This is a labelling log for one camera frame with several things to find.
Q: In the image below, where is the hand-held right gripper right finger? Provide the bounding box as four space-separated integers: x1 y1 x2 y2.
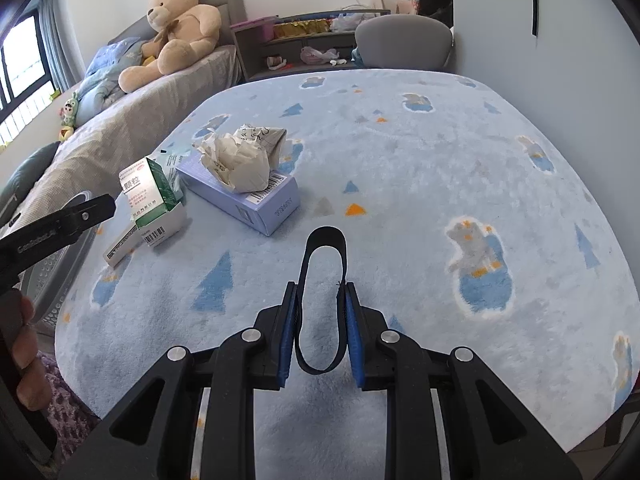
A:
342 281 583 480

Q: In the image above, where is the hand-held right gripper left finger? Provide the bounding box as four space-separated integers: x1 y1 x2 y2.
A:
57 281 301 480

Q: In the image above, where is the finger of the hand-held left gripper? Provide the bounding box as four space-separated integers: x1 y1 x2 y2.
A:
52 194 117 235

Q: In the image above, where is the grey perforated plastic basket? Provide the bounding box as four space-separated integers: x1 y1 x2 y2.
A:
17 190 101 331

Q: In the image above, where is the white barcode packet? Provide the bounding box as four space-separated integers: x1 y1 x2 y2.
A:
102 220 146 267

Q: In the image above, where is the green white medicine box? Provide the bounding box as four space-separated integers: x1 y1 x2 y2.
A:
117 156 188 250

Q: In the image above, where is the black band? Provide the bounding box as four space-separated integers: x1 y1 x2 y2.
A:
295 226 349 375

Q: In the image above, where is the purple cardboard box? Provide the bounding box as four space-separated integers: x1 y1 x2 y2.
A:
176 152 301 237

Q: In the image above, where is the white paper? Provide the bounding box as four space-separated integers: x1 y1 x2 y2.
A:
192 124 287 193

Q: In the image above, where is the person's left hand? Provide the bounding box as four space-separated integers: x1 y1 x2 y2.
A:
12 292 51 411

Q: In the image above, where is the dark grey pillow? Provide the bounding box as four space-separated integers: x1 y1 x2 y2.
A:
0 141 61 226

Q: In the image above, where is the small green plush toy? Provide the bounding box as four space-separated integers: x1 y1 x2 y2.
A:
60 91 81 128

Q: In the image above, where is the bed with grey checked cover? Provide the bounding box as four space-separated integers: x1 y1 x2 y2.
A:
10 44 242 211

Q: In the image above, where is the light blue printed quilt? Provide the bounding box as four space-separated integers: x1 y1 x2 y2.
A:
75 37 151 126

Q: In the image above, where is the purple patterned rug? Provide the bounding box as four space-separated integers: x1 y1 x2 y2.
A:
35 355 101 436

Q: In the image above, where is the black framed window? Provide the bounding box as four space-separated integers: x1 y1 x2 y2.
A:
0 7 53 146

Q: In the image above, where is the grey curtain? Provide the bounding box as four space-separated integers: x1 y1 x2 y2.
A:
37 0 83 91

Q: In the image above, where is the large beige teddy bear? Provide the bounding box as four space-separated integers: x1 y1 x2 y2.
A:
118 0 222 93

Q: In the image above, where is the grey shelf unit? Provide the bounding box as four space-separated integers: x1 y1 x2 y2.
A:
231 9 392 83

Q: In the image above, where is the light blue printed blanket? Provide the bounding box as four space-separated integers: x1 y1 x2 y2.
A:
54 69 638 453

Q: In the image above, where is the pink plastic box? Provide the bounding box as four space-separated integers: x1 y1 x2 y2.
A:
230 16 277 41

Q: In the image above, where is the pink plastic bag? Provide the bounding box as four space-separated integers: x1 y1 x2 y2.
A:
300 46 338 64

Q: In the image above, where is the row of gold packages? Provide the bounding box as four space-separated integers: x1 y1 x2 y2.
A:
274 19 333 38

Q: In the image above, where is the grey upholstered chair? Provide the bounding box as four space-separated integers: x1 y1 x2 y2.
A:
354 15 455 72

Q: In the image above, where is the white plastic bag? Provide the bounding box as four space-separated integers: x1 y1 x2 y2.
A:
332 12 373 31

